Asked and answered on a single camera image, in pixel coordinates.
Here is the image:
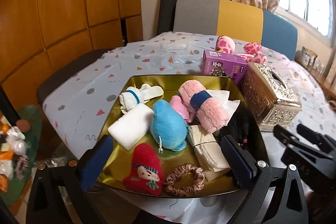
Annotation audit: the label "white knitted glove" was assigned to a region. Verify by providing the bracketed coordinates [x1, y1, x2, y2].
[119, 83, 164, 114]

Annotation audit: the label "green round side table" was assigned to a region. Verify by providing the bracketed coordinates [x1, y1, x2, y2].
[1, 105, 42, 206]

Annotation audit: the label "purple cardboard box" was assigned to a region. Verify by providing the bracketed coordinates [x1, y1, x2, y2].
[201, 50, 247, 85]

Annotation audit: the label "pink spotted plush toy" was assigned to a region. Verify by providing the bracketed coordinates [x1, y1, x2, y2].
[215, 36, 266, 64]

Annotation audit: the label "black hair wig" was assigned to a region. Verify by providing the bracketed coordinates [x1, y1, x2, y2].
[223, 106, 258, 150]

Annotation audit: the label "brown satin scrunchie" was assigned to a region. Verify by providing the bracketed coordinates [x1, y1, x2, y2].
[163, 163, 205, 197]

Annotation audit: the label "patterned white tablecloth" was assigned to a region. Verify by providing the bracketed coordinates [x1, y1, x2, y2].
[43, 32, 335, 223]

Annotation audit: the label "beige cloth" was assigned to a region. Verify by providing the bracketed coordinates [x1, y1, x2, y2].
[187, 125, 231, 181]

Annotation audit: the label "gold metal tray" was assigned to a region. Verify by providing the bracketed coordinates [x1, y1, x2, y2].
[98, 75, 269, 198]

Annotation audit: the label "red christmas sock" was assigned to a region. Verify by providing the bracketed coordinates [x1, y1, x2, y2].
[122, 143, 163, 196]

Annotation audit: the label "pink towel blue band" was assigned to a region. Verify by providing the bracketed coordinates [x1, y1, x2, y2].
[178, 80, 229, 134]

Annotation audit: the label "wooden wardrobe panels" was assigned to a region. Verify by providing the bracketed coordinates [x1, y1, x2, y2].
[1, 0, 143, 108]

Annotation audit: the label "white paper napkin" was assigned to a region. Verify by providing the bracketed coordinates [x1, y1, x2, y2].
[206, 89, 240, 126]

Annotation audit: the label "grey yellow blue chair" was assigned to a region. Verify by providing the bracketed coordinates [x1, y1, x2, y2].
[173, 0, 298, 60]

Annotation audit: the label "blue plush elephant toy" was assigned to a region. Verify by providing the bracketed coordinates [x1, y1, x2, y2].
[149, 99, 189, 153]

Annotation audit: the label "black rolled mat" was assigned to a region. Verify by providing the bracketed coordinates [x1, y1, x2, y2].
[156, 0, 178, 35]

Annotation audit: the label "white foam block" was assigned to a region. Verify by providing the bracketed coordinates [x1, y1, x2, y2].
[108, 103, 154, 151]

